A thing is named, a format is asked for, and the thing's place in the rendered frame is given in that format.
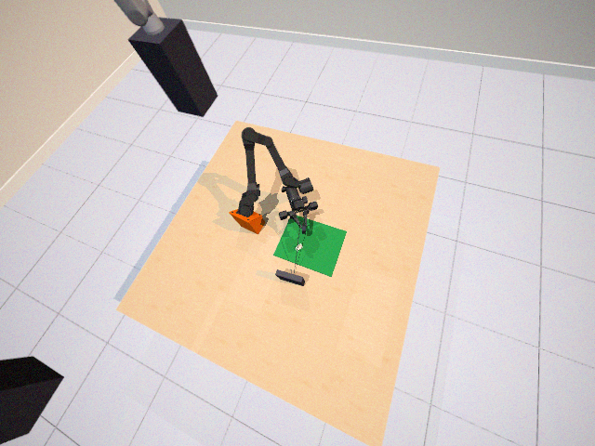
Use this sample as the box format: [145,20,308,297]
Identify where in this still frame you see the green circuit board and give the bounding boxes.
[273,218,347,277]

